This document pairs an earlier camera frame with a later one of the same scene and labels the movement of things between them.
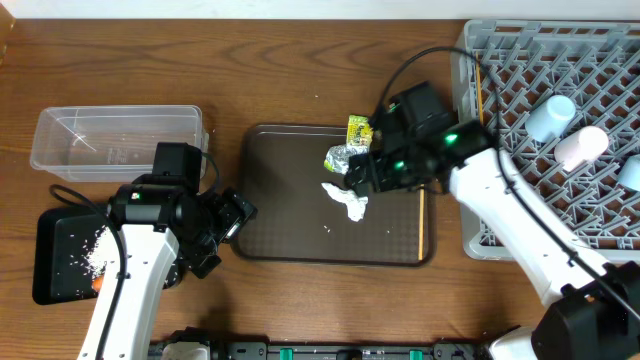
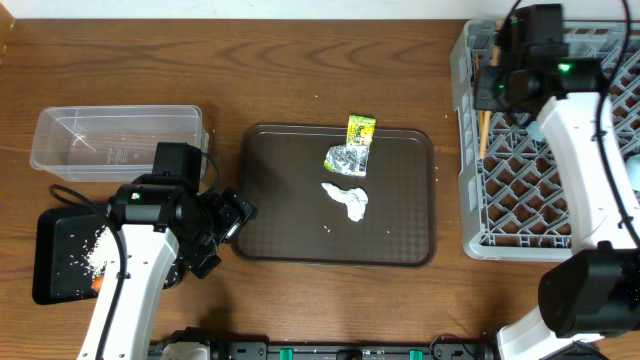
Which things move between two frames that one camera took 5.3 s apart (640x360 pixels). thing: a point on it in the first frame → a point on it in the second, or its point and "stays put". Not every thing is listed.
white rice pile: x=104 y=255 stays put
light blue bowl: x=629 y=175 stays put
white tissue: x=355 y=203 stays put
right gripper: x=383 y=181 → x=488 y=76
